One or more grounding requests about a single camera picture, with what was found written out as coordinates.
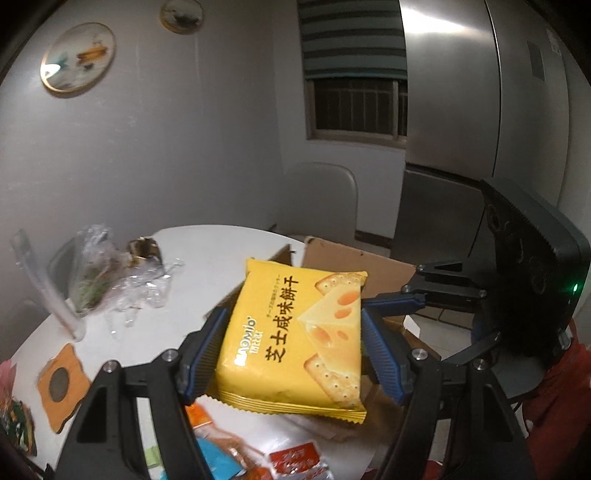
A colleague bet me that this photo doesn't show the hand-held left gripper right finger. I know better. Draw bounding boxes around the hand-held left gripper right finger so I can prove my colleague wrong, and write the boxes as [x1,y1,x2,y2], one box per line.
[360,307,536,480]

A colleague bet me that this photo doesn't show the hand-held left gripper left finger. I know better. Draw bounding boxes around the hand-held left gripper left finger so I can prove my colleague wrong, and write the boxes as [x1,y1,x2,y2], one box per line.
[55,307,232,480]

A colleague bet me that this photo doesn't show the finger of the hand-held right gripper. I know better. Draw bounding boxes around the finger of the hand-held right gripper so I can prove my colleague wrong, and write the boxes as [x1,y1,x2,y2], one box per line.
[441,330,504,370]
[366,261,488,319]

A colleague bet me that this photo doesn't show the orange meat snack packet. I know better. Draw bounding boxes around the orange meat snack packet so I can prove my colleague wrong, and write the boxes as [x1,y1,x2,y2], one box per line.
[187,401,259,462]

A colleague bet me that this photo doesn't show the yellow cracker packet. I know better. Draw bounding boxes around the yellow cracker packet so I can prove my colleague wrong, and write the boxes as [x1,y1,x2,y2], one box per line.
[215,257,369,423]

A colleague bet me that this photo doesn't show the brown cardboard box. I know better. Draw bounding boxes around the brown cardboard box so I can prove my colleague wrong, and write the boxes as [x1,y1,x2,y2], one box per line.
[203,235,444,444]

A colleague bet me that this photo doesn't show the crumpled clear plastic wrap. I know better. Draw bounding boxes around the crumpled clear plastic wrap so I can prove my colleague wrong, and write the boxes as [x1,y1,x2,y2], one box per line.
[104,256,185,333]

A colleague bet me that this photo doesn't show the person's red clothing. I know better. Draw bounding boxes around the person's red clothing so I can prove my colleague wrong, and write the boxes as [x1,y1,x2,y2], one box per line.
[522,318,591,480]

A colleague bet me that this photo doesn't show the blue snack packet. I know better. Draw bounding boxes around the blue snack packet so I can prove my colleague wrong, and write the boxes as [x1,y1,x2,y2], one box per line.
[194,436,245,480]

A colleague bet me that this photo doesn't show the gold foil wrapper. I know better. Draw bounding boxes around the gold foil wrapper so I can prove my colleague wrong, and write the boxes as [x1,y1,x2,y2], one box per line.
[127,236,162,266]

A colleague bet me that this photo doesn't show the red and white snack packet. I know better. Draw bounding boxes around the red and white snack packet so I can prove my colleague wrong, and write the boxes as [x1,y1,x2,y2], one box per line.
[268,440,335,480]

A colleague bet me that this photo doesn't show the clear bag of greens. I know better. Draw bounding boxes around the clear bag of greens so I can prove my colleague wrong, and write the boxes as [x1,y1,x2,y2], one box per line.
[48,224,123,317]

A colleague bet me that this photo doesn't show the orange coaster mat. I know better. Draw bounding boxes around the orange coaster mat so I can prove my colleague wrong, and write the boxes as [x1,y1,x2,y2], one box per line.
[36,342,93,435]

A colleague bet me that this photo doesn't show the white chair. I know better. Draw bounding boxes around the white chair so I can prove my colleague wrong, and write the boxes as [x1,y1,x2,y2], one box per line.
[272,162,360,245]

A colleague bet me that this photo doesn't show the clear wrapped tube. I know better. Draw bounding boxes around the clear wrapped tube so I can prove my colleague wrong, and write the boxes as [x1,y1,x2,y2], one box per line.
[11,231,86,342]

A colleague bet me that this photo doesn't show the silver refrigerator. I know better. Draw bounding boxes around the silver refrigerator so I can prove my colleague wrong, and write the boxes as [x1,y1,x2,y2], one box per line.
[392,0,591,305]

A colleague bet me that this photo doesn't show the pink plastic bag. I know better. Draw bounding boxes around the pink plastic bag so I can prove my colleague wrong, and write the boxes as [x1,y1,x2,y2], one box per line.
[0,360,17,402]

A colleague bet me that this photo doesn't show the green snack packets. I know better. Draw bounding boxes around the green snack packets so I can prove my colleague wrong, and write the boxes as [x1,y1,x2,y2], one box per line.
[0,397,38,457]

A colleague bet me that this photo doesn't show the barred window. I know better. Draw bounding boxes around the barred window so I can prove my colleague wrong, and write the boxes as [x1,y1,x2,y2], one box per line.
[307,76,409,148]

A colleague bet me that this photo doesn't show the striped window blind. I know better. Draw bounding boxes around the striped window blind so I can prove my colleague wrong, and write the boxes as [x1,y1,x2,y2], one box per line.
[298,0,409,81]

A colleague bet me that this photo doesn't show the large round wall plate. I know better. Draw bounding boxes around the large round wall plate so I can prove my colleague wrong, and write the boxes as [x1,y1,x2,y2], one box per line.
[41,22,116,94]

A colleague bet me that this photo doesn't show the small round wall plate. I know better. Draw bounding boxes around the small round wall plate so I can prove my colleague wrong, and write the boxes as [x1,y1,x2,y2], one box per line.
[160,0,204,33]

